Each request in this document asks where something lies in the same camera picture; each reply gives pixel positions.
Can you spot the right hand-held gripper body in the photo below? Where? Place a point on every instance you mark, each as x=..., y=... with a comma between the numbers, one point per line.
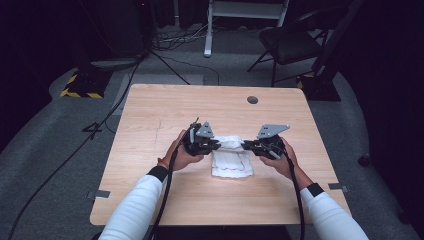
x=270, y=141

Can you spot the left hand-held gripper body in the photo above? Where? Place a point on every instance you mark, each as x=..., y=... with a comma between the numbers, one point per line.
x=198, y=140

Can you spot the white towel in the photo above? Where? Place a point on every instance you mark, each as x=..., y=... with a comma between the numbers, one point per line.
x=231, y=163

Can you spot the person's left hand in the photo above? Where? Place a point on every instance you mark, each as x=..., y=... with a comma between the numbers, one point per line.
x=181, y=158

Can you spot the person's right hand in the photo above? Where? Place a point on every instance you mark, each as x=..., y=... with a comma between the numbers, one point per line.
x=283, y=165

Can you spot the dark round table grommet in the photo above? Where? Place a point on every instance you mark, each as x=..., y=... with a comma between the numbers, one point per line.
x=252, y=99

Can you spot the black slanted stand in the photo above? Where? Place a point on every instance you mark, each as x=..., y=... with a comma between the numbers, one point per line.
x=325, y=66

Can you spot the black caster wheel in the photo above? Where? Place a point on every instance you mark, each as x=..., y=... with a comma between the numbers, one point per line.
x=364, y=160

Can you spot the black folding chair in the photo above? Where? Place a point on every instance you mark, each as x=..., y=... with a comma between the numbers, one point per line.
x=288, y=43

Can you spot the black yellow striped stand base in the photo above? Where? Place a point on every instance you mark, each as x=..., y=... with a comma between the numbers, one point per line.
x=85, y=85

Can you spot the grey metal table bracket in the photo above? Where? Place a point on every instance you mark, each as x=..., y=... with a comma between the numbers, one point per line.
x=99, y=194
x=338, y=187

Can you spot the white metal stand frame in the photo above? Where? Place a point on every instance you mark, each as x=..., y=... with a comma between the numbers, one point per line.
x=245, y=11

